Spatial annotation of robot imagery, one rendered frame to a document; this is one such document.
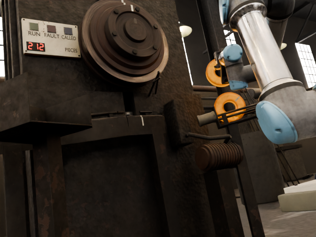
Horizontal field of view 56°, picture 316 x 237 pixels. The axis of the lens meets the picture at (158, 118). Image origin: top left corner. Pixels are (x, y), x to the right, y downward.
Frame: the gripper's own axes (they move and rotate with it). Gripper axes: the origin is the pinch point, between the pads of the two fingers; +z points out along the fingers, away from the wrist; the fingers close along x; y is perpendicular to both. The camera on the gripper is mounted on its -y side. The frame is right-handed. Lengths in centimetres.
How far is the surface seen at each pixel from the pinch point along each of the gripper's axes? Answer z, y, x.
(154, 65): -8.6, 7.1, 33.8
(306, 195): -92, -41, 4
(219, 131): 845, -119, -124
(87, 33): -21, 26, 61
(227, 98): -6.5, -16.0, 0.1
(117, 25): -20, 27, 47
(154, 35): -10.9, 21.0, 31.3
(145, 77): -12.0, 1.3, 39.4
